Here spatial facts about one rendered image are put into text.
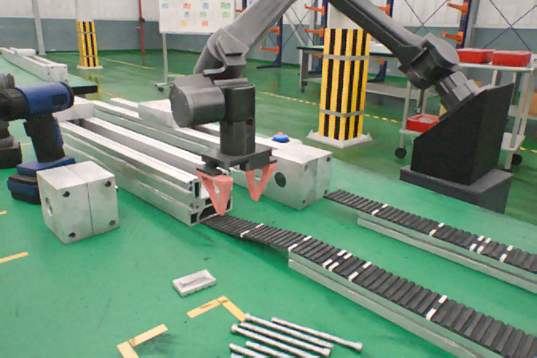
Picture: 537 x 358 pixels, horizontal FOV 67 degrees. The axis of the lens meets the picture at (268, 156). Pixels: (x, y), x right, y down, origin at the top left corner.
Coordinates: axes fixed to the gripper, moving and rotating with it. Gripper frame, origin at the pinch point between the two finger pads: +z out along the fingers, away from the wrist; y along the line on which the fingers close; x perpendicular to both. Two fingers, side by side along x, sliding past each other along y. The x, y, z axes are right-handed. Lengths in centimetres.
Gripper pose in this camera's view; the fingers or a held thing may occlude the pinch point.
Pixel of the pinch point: (238, 202)
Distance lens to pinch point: 68.5
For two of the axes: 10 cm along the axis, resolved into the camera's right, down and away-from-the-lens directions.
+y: -6.9, 2.2, -6.9
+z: -0.1, 9.5, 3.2
